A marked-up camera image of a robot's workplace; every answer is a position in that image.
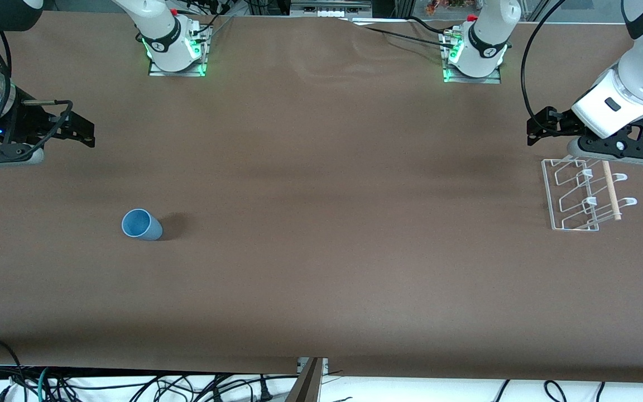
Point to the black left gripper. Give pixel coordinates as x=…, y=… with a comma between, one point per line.
x=560, y=124

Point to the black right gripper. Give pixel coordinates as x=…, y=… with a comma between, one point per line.
x=27, y=120

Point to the blue plastic cup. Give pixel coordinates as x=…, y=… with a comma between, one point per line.
x=143, y=226

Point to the clear acrylic cup rack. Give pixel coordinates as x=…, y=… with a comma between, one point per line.
x=549, y=190

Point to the wooden rack rod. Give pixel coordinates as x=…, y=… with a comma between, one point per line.
x=612, y=192

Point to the orange dried plant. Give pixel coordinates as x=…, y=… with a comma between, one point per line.
x=444, y=5

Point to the brown table cover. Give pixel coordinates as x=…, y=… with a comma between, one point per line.
x=321, y=223

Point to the grey power strip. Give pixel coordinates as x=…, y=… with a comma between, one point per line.
x=330, y=6

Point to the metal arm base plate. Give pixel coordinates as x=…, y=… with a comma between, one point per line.
x=492, y=80
x=157, y=71

